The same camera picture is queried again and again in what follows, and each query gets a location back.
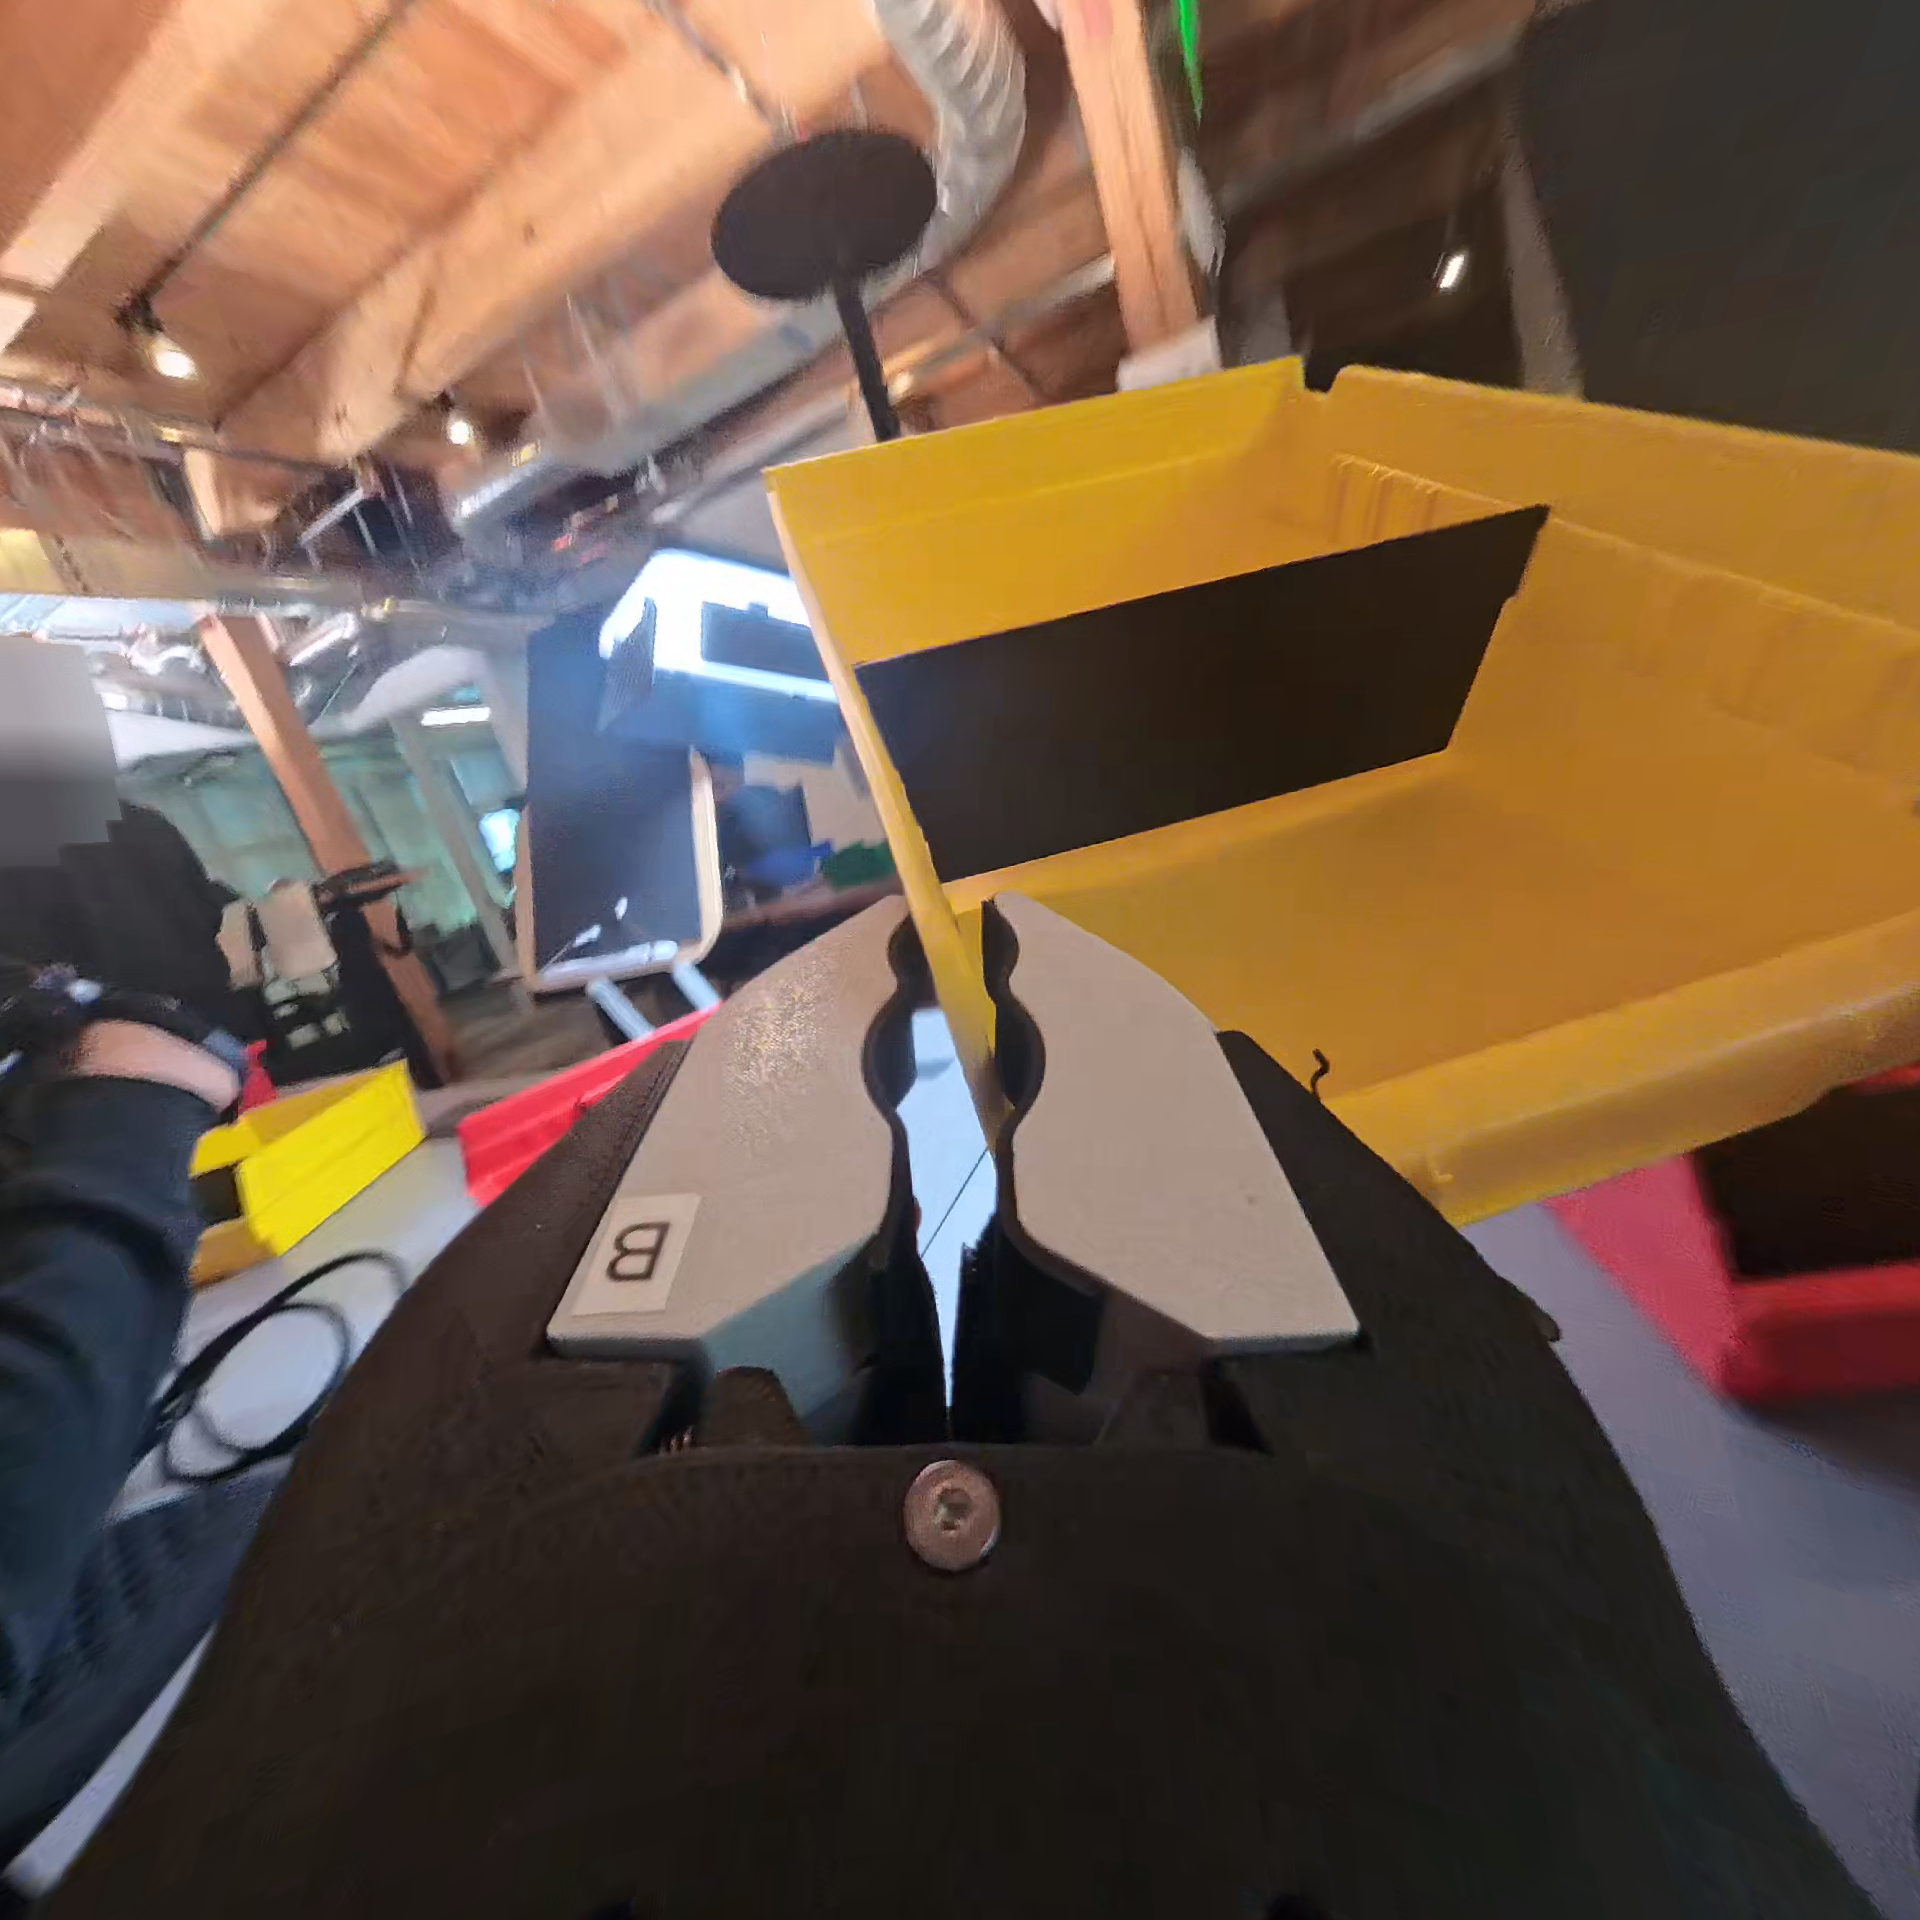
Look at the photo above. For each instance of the silver air duct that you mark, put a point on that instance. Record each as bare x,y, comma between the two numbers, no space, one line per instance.
974,105

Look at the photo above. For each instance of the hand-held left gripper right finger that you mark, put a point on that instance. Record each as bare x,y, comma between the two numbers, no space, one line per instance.
1156,1171

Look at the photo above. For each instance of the small yellow plastic bin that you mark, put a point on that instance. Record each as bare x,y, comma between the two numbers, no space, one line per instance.
323,1155

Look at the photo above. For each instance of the black bin divider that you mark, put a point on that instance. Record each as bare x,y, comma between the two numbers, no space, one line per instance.
1172,705

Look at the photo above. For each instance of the black round disc stand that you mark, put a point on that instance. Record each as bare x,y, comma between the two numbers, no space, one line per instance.
826,210

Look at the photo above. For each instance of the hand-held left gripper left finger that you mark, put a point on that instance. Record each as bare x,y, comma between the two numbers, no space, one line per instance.
751,1141

